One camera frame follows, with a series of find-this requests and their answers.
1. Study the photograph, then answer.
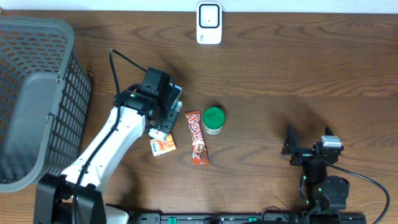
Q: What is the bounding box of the orange small box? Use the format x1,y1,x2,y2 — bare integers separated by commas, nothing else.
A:
150,134,177,157

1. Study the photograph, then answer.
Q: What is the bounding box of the green lid white jar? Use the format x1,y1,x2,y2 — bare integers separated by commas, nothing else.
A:
203,107,225,135

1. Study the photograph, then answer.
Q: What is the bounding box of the orange Top chocolate bar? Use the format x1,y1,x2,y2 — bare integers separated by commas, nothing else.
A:
185,111,210,165

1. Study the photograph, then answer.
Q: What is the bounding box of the white blue Panadol box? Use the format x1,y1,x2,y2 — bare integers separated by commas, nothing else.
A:
149,84,182,142

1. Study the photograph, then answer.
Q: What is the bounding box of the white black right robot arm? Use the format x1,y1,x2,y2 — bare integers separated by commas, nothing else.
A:
281,126,350,223

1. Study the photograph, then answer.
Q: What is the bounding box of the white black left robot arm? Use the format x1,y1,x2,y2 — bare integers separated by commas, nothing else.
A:
34,84,182,223

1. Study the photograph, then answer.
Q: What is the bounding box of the grey plastic basket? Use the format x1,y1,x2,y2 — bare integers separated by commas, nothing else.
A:
1,16,91,193

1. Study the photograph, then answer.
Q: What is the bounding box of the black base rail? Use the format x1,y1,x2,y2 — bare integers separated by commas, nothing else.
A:
105,203,368,224

